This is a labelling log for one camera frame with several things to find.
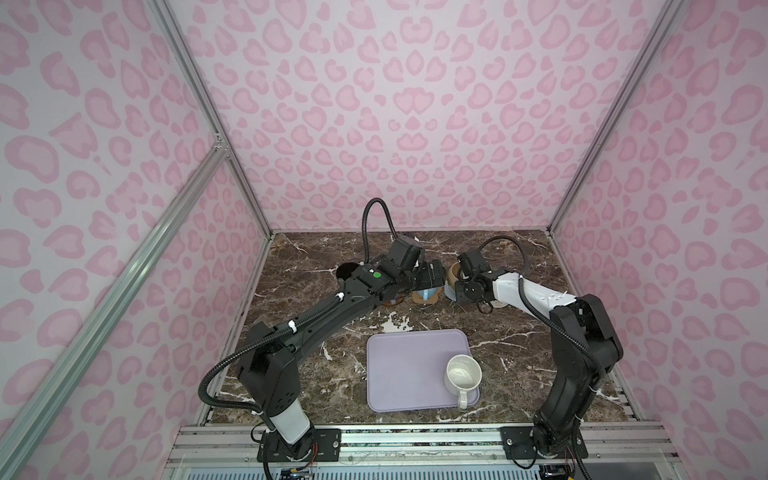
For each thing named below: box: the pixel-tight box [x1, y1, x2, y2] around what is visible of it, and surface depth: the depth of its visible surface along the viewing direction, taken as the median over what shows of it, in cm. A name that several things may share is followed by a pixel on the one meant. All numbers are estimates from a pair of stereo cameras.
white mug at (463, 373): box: [444, 354, 483, 410], surface depth 80 cm
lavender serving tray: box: [366, 328, 480, 413], surface depth 87 cm
